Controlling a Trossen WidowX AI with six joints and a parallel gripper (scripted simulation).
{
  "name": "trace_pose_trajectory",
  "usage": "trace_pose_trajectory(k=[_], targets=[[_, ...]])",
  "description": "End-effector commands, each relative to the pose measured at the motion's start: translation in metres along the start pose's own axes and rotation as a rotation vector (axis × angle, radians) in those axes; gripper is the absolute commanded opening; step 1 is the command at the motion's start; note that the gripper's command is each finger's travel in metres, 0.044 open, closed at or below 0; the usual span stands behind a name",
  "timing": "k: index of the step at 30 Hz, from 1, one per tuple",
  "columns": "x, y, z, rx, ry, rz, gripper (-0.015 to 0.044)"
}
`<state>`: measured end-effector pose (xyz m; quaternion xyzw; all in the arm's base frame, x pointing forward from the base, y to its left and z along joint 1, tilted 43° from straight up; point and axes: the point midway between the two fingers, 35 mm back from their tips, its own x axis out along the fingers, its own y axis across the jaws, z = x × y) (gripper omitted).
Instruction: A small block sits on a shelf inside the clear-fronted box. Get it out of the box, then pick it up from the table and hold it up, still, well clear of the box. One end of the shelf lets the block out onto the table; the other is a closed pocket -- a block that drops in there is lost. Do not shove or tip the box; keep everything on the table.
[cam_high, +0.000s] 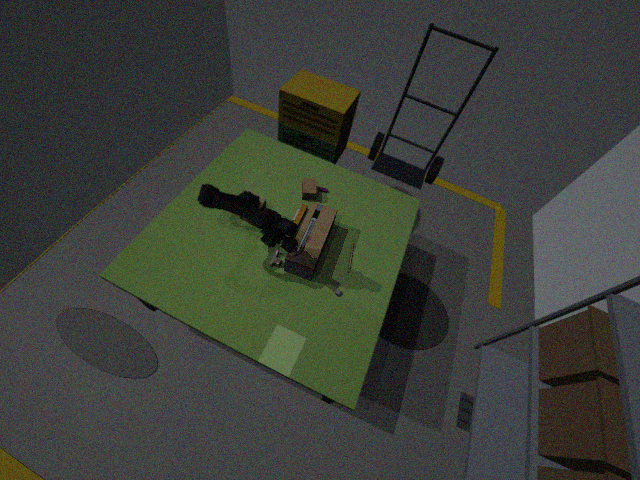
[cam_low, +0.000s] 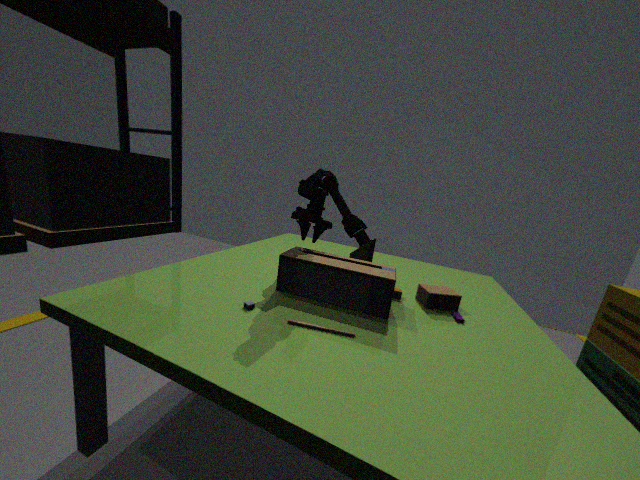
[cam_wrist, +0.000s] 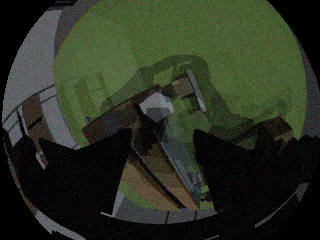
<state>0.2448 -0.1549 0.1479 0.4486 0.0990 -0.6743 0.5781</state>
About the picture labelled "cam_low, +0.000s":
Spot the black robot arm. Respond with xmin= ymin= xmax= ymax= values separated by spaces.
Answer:
xmin=298 ymin=169 xmax=371 ymax=248

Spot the purple flat bar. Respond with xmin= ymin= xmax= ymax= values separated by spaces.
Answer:
xmin=451 ymin=311 xmax=464 ymax=324

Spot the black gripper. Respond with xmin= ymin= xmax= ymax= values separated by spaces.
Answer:
xmin=291 ymin=202 xmax=332 ymax=243

